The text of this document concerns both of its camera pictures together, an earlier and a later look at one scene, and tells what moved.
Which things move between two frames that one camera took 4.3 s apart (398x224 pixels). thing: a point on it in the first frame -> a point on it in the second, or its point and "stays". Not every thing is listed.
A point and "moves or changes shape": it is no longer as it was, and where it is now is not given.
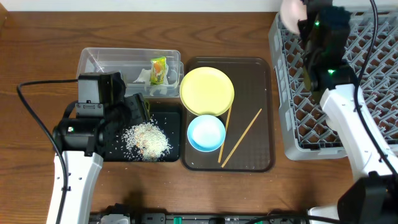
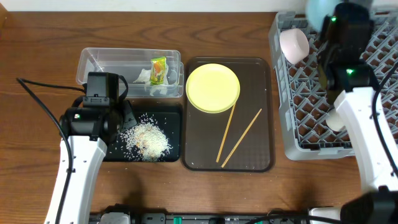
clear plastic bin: x=153 y=73 stays
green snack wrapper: x=158 y=70 stays
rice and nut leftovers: x=145 y=142 stays
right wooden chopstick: x=242 y=137 stays
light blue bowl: x=206 y=132 moves or changes shape
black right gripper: x=311 y=23 -> x=323 y=74
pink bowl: x=291 y=11 -> x=294 y=45
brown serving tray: x=250 y=145 stays
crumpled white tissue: x=145 y=78 stays
